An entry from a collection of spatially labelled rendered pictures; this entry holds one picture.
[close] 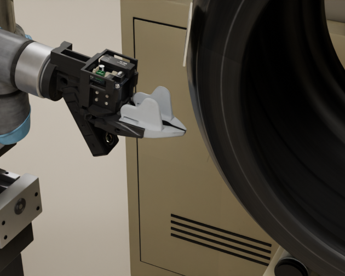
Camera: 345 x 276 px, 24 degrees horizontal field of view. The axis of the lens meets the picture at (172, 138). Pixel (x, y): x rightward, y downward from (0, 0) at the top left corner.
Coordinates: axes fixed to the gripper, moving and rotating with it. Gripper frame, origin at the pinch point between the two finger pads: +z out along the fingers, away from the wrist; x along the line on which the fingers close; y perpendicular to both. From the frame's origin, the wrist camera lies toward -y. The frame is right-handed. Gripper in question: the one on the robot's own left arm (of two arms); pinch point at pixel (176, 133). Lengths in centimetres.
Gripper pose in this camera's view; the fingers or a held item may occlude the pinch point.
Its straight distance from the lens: 110.9
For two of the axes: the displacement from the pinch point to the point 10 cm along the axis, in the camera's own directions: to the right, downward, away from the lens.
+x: 4.4, -4.9, 7.5
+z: 8.9, 3.4, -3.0
